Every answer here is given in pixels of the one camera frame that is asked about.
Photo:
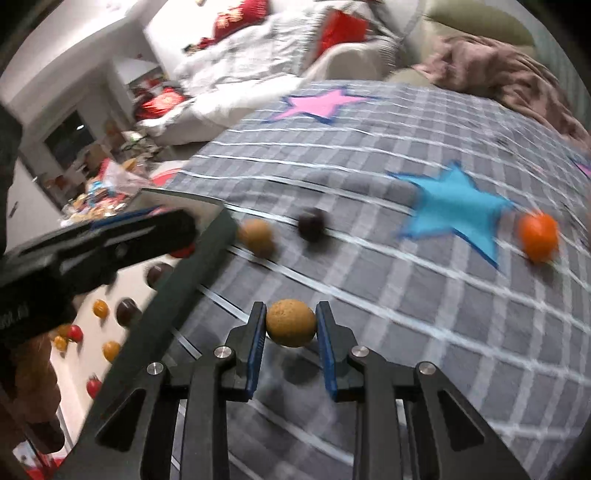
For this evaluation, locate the dark window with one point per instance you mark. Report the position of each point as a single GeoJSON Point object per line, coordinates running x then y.
{"type": "Point", "coordinates": [64, 136]}

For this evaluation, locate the beige sofa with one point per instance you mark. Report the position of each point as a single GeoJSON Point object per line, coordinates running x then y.
{"type": "Point", "coordinates": [461, 21]}

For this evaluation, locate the pink fleece blanket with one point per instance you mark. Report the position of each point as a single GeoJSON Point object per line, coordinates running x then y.
{"type": "Point", "coordinates": [498, 78]}

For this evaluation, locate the pile of snack packets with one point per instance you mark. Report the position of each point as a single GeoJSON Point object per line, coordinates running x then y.
{"type": "Point", "coordinates": [106, 194]}

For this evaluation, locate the red printed pillow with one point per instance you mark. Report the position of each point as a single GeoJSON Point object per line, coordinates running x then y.
{"type": "Point", "coordinates": [240, 18]}

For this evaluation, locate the plain red pillow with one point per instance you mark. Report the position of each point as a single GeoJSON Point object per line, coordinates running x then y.
{"type": "Point", "coordinates": [341, 30]}

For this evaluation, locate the white covered sofa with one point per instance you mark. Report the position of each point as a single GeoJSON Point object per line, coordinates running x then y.
{"type": "Point", "coordinates": [240, 78]}

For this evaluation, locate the red embroidered cushion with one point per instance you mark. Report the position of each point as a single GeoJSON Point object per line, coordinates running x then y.
{"type": "Point", "coordinates": [161, 102]}

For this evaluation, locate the red cherry tomato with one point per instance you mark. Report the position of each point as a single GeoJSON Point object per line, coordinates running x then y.
{"type": "Point", "coordinates": [93, 387]}
{"type": "Point", "coordinates": [181, 252]}
{"type": "Point", "coordinates": [75, 333]}

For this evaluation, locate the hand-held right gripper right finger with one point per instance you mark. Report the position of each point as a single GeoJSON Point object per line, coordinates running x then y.
{"type": "Point", "coordinates": [328, 360]}

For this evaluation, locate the brown longan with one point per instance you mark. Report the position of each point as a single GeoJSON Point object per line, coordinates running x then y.
{"type": "Point", "coordinates": [256, 236]}
{"type": "Point", "coordinates": [291, 323]}

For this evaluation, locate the dark green shallow box tray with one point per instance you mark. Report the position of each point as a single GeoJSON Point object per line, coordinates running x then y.
{"type": "Point", "coordinates": [194, 277]}

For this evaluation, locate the grey checked star blanket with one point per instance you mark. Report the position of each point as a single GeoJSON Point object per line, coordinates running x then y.
{"type": "Point", "coordinates": [392, 323]}

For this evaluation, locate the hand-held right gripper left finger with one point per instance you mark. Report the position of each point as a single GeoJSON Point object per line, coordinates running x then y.
{"type": "Point", "coordinates": [253, 355]}

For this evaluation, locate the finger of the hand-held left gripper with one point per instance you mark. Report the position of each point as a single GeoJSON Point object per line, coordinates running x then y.
{"type": "Point", "coordinates": [147, 242]}
{"type": "Point", "coordinates": [124, 219]}

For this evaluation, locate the red round mat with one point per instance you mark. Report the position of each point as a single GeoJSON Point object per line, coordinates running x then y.
{"type": "Point", "coordinates": [165, 176]}

